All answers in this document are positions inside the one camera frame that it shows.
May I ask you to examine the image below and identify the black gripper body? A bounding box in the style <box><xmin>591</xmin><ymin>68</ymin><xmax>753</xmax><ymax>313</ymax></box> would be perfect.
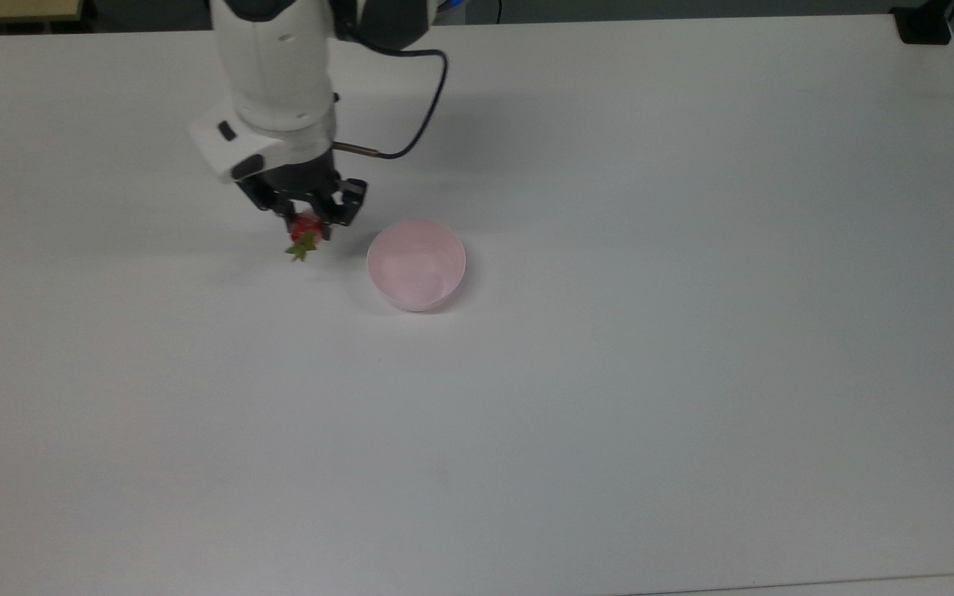
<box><xmin>255</xmin><ymin>149</ymin><xmax>344</xmax><ymax>205</ymax></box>

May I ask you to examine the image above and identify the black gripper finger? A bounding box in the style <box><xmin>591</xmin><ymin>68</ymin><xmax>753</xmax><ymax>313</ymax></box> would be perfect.
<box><xmin>319</xmin><ymin>178</ymin><xmax>369</xmax><ymax>228</ymax></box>
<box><xmin>236</xmin><ymin>175</ymin><xmax>301</xmax><ymax>229</ymax></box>

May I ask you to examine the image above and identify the red toy strawberry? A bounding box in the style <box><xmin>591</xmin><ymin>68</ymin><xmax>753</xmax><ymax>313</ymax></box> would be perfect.
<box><xmin>283</xmin><ymin>212</ymin><xmax>328</xmax><ymax>264</ymax></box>

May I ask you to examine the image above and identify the pink plastic bowl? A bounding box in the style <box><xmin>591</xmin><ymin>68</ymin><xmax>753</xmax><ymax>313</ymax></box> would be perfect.
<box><xmin>365</xmin><ymin>219</ymin><xmax>469</xmax><ymax>314</ymax></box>

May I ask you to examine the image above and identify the beige wooden board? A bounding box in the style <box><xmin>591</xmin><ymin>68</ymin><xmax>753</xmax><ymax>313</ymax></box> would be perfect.
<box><xmin>0</xmin><ymin>0</ymin><xmax>85</xmax><ymax>26</ymax></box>

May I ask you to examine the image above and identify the white table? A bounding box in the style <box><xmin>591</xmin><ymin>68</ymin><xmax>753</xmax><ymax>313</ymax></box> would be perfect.
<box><xmin>622</xmin><ymin>570</ymin><xmax>954</xmax><ymax>596</ymax></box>

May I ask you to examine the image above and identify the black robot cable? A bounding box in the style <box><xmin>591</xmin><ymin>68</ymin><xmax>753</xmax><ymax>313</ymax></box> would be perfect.
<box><xmin>331</xmin><ymin>40</ymin><xmax>451</xmax><ymax>161</ymax></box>

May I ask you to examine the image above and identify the black clamp mount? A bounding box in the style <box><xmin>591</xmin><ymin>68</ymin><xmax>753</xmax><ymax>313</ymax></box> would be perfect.
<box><xmin>892</xmin><ymin>0</ymin><xmax>954</xmax><ymax>46</ymax></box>

